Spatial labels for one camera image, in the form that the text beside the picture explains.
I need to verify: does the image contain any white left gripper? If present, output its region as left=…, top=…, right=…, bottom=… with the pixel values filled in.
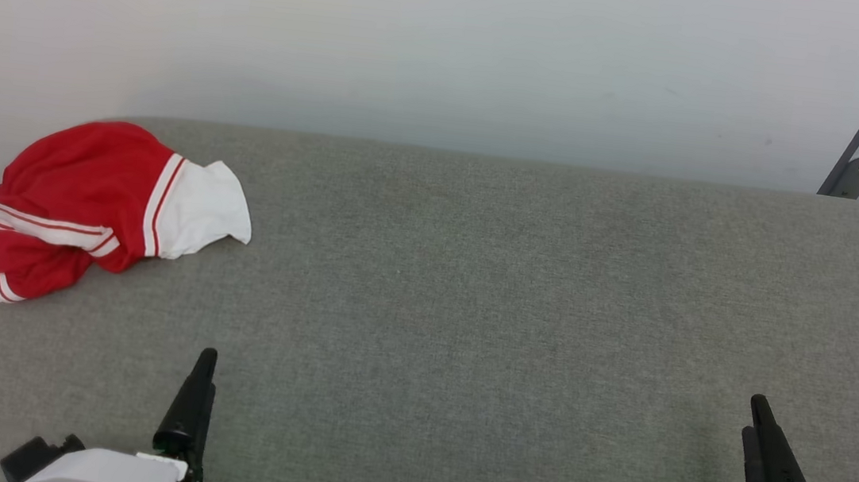
left=41, top=331, right=221, bottom=482

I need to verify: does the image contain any red and white shirt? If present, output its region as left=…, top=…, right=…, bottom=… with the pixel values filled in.
left=0, top=108, right=263, bottom=337

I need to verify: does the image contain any grey fabric sofa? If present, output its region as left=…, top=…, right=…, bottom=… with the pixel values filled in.
left=0, top=98, right=859, bottom=482

